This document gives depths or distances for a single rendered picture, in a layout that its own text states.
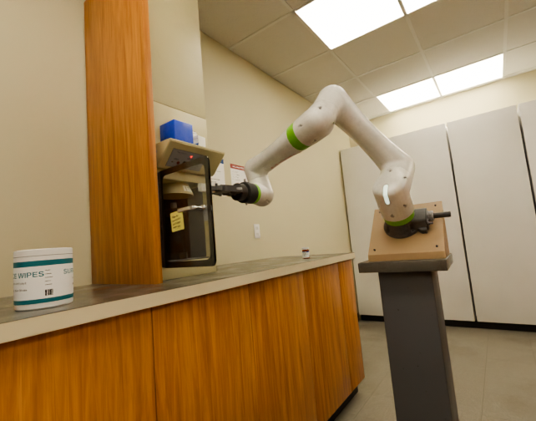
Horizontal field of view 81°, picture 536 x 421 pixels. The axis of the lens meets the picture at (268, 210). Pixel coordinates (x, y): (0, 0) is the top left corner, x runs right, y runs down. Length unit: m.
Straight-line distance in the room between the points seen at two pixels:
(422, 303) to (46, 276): 1.24
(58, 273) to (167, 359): 0.40
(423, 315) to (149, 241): 1.08
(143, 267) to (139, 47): 0.88
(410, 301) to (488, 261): 2.57
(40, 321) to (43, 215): 0.84
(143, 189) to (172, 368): 0.65
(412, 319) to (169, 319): 0.91
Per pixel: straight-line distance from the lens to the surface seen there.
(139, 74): 1.47
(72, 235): 1.69
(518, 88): 4.59
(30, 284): 0.99
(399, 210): 1.33
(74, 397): 0.98
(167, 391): 1.12
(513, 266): 3.92
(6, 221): 1.62
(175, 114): 1.58
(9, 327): 0.86
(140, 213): 1.33
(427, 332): 1.42
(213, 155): 1.52
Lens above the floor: 1.05
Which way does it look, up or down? 6 degrees up
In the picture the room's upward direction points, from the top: 5 degrees counter-clockwise
